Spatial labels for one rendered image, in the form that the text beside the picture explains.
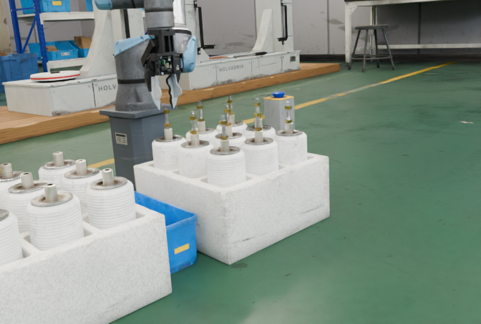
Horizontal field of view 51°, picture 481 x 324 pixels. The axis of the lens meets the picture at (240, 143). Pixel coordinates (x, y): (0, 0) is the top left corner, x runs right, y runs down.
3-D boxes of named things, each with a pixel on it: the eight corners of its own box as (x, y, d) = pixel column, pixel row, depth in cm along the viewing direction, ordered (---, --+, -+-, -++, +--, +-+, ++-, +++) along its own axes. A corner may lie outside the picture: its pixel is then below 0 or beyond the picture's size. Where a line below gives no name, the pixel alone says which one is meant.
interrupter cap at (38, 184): (3, 189, 103) (2, 187, 103) (39, 181, 108) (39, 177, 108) (16, 197, 97) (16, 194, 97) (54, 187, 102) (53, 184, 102)
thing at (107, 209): (86, 266, 106) (76, 185, 102) (127, 251, 113) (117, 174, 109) (109, 281, 100) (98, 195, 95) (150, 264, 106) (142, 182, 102)
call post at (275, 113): (267, 189, 169) (263, 99, 162) (280, 184, 174) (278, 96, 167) (283, 194, 164) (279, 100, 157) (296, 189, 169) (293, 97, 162)
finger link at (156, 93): (155, 111, 131) (157, 76, 130) (147, 109, 136) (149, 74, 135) (167, 111, 133) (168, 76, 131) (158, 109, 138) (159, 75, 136)
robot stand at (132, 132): (109, 195, 174) (98, 109, 167) (150, 181, 187) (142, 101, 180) (143, 205, 162) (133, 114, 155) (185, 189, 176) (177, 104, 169)
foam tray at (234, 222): (139, 224, 146) (132, 165, 142) (237, 189, 172) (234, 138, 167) (229, 265, 118) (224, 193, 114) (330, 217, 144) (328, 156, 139)
